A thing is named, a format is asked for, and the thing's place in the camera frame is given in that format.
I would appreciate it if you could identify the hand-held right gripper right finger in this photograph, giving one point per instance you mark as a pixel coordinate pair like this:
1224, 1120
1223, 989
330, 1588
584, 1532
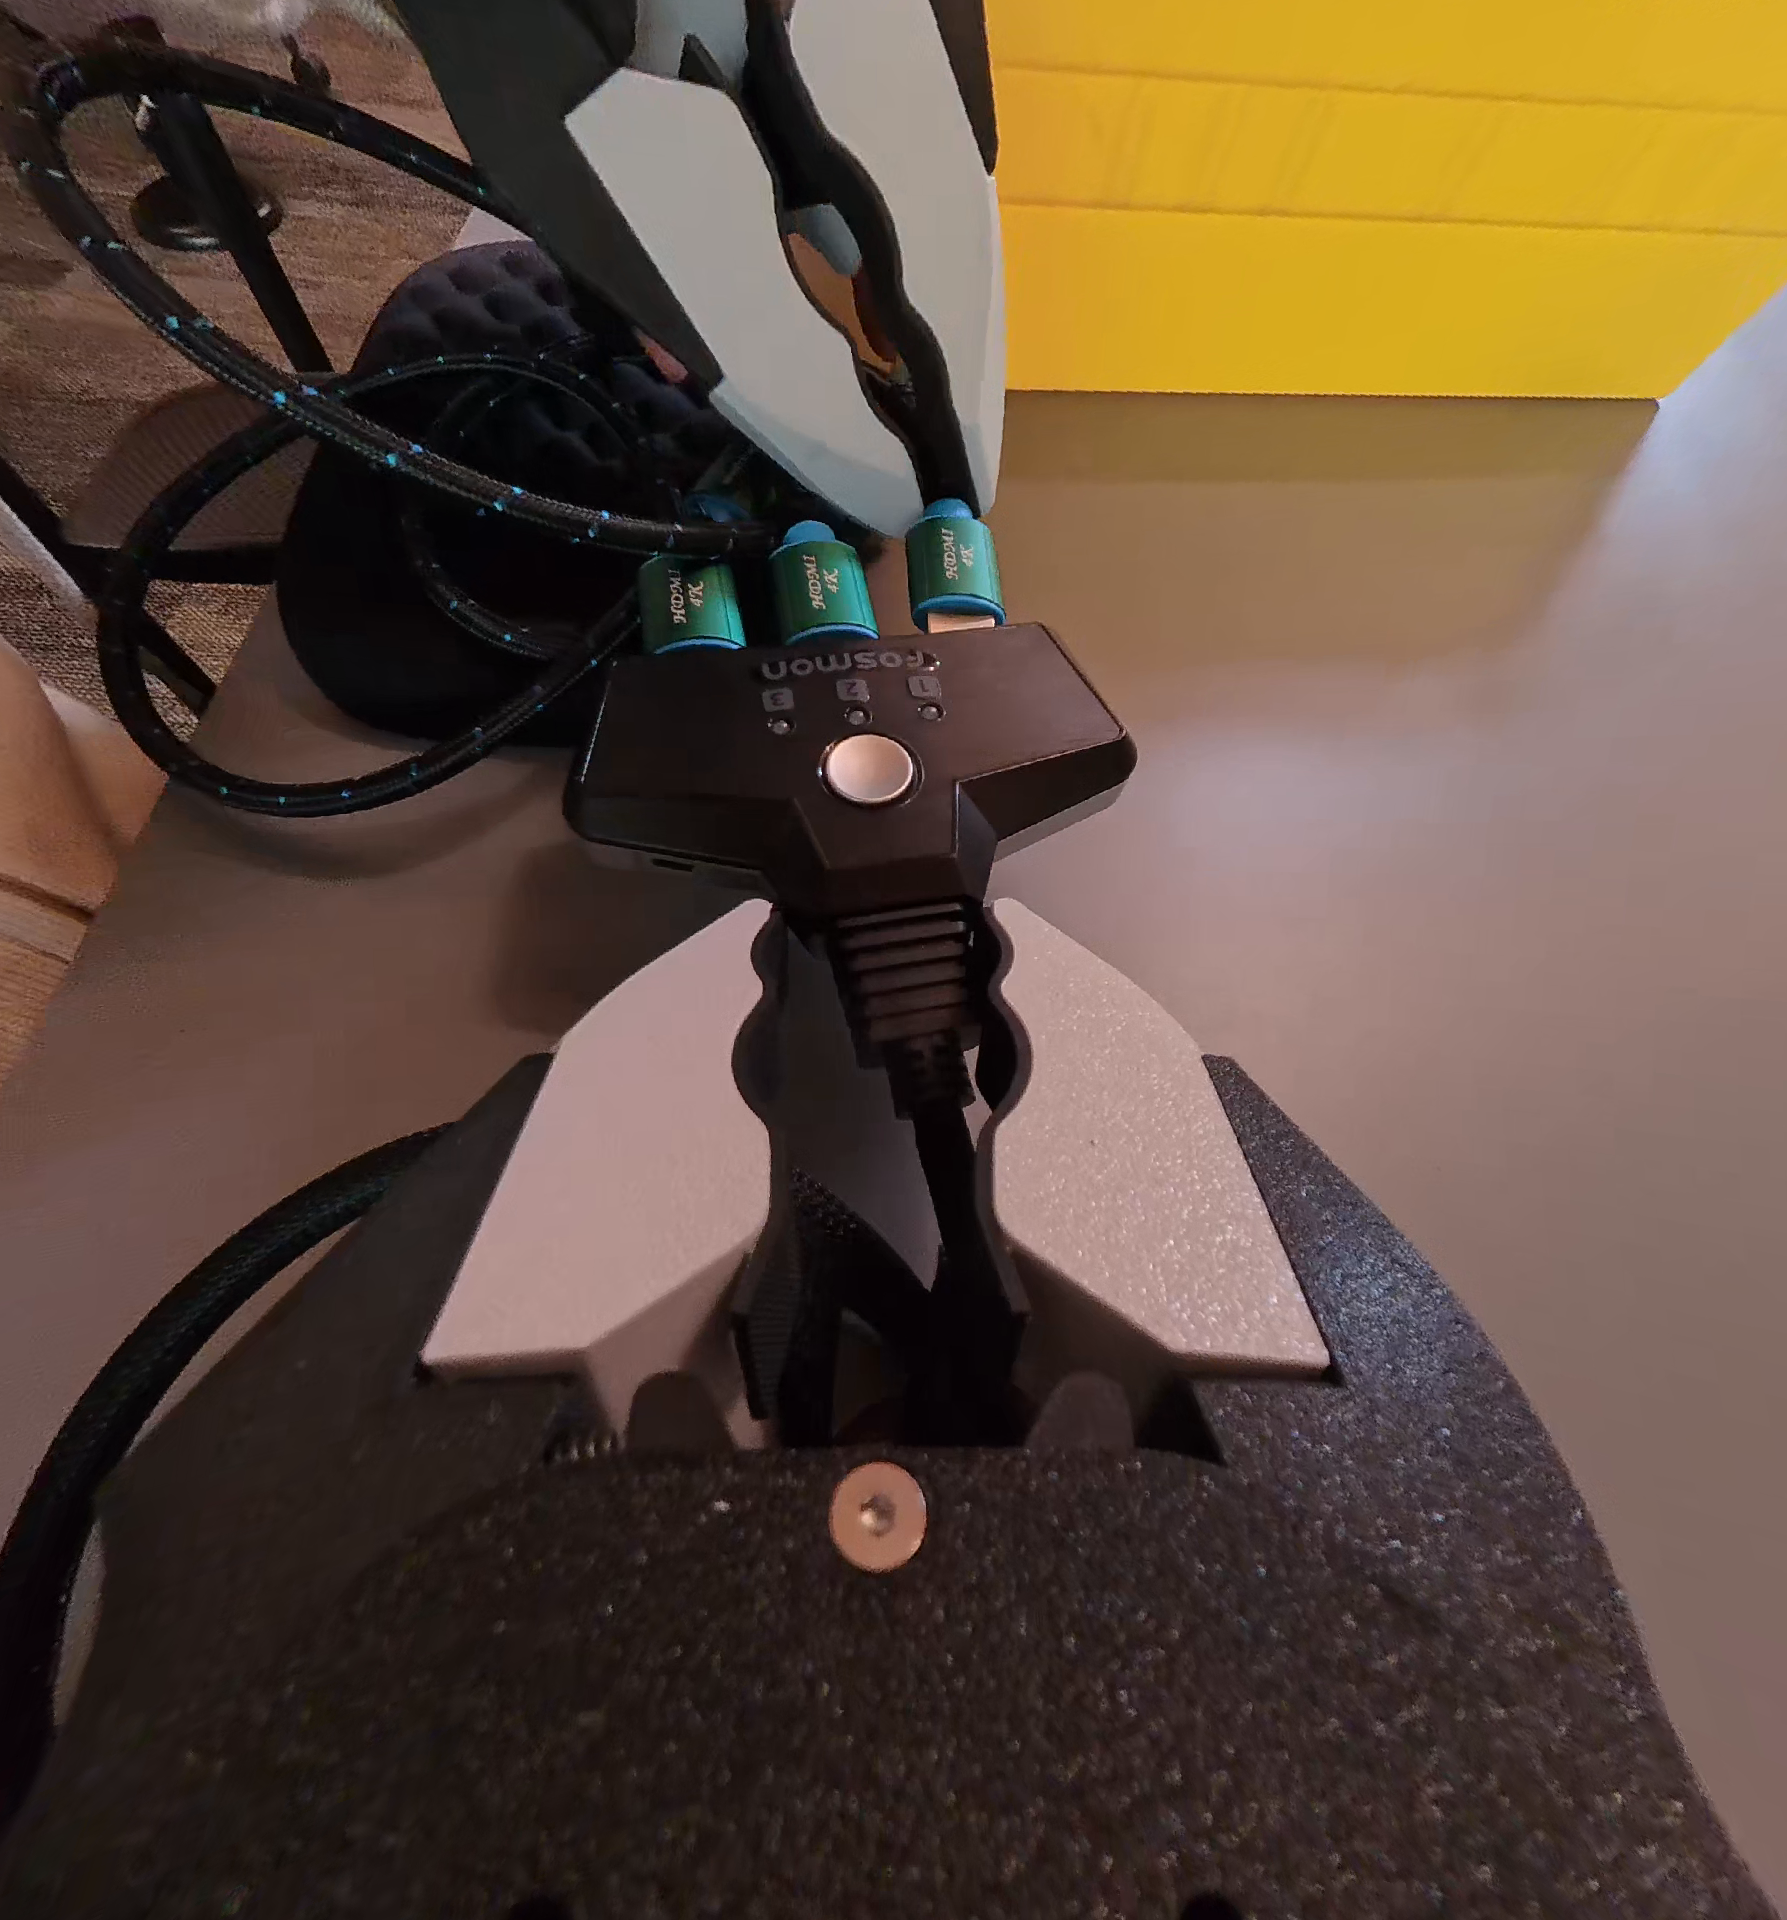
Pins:
1149, 1201

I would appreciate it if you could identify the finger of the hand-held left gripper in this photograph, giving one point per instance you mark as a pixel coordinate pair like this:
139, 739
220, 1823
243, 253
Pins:
698, 241
939, 194

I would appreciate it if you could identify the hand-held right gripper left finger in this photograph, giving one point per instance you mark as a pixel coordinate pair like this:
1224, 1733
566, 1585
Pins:
607, 1201

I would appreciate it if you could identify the green HDMI plug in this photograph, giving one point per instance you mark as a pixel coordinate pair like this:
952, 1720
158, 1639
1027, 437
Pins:
959, 578

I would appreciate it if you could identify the black HDMI switch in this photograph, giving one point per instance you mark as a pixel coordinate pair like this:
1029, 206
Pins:
1013, 720

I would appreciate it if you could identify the yellow plastic bin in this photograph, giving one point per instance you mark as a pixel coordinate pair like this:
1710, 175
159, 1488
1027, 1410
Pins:
1356, 226

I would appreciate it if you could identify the person's beige clothing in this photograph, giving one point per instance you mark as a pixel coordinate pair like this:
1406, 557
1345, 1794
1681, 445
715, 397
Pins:
9, 841

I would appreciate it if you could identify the black metal frame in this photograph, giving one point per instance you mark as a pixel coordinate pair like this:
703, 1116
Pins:
233, 211

